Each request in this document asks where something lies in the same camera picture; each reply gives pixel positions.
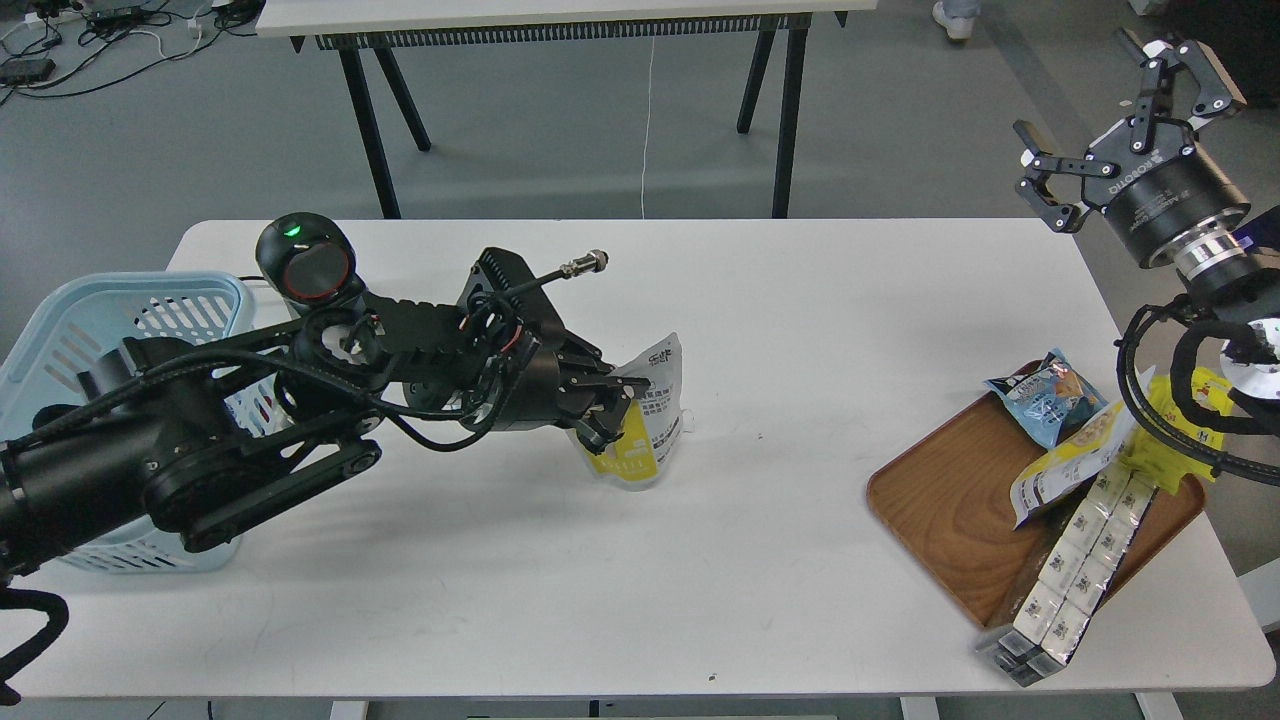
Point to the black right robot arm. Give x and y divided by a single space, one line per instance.
1229 308

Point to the black barcode scanner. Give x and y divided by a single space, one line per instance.
310 262

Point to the white background table black legs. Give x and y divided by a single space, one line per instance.
403 66

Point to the yellow nut snack pouch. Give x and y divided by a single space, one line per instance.
652 425

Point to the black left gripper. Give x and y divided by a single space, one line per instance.
500 358

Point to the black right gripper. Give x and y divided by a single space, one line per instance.
1165 200

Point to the blue snack bag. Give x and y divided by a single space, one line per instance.
1051 401

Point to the light blue plastic basket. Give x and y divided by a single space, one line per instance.
77 324

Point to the brown wooden tray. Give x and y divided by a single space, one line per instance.
947 500

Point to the long white snack box pack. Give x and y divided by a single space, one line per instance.
1042 619

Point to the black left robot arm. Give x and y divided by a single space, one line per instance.
210 441

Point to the yellow cartoon snack pack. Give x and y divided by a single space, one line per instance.
1162 465

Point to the yellow white snack pouch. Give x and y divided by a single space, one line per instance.
1054 475

